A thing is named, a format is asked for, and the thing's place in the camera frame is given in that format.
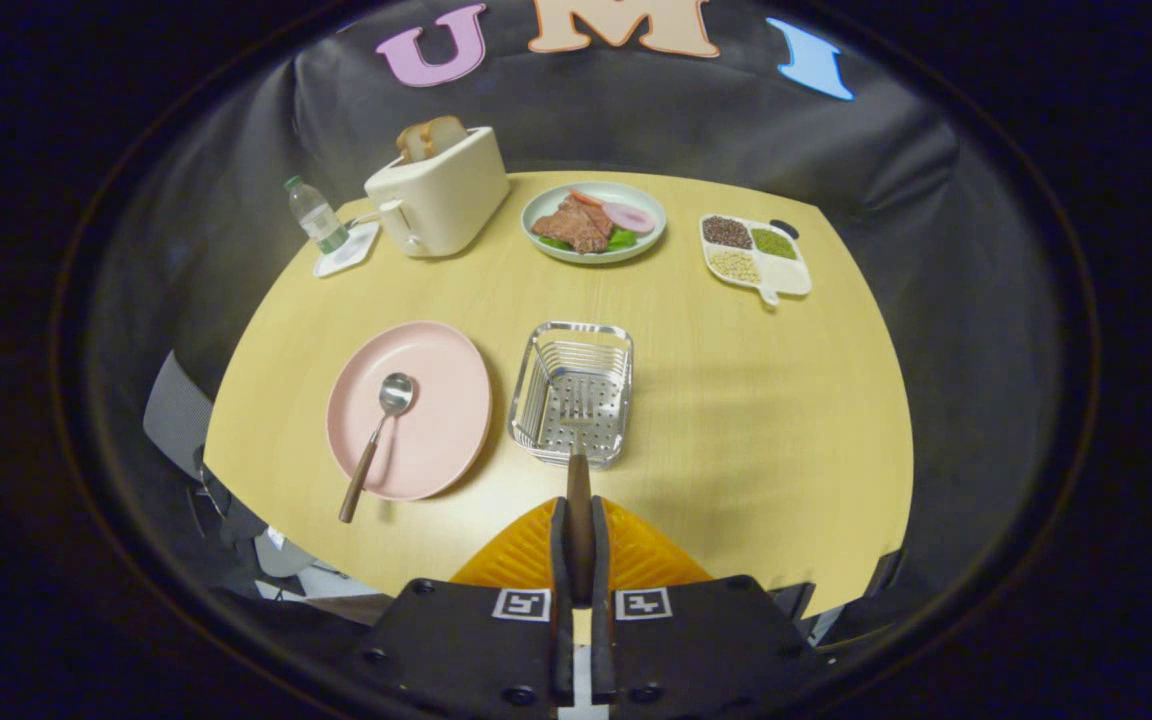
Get grey mesh chair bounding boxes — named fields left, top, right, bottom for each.
left=143, top=350, right=212, bottom=481

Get wooden handled fork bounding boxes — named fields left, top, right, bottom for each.
left=558, top=375, right=599, bottom=608

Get black backdrop cloth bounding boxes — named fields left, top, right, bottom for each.
left=86, top=0, right=1072, bottom=621

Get clear plastic water bottle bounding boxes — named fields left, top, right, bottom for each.
left=284, top=176, right=350, bottom=255

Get wooden handled spoon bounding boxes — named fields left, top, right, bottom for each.
left=339, top=372, right=416, bottom=524

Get pile of dark beans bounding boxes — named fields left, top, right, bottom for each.
left=703, top=216, right=753, bottom=250

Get cream white toaster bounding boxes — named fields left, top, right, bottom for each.
left=364, top=126, right=511, bottom=259

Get metal wire basket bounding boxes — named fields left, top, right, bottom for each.
left=508, top=321, right=635, bottom=469

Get white square coaster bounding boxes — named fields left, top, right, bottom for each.
left=313, top=221, right=381, bottom=278

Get brown meat slice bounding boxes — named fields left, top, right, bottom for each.
left=532, top=195, right=617, bottom=254

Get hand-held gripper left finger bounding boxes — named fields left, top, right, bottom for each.
left=351, top=497, right=577, bottom=720

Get pile of pale beans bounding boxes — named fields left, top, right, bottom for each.
left=709, top=249, right=761, bottom=284

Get pale green plate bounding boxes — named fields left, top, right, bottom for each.
left=521, top=181, right=668, bottom=265

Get green lettuce leaf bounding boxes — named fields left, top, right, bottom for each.
left=536, top=228, right=639, bottom=253

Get pink round plate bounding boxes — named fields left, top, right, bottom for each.
left=326, top=320, right=493, bottom=502

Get pink ham slice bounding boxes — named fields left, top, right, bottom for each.
left=601, top=202, right=657, bottom=236

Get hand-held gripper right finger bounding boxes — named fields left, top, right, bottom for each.
left=591, top=495, right=837, bottom=720

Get white divided dish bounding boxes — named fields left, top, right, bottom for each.
left=700, top=213, right=814, bottom=307

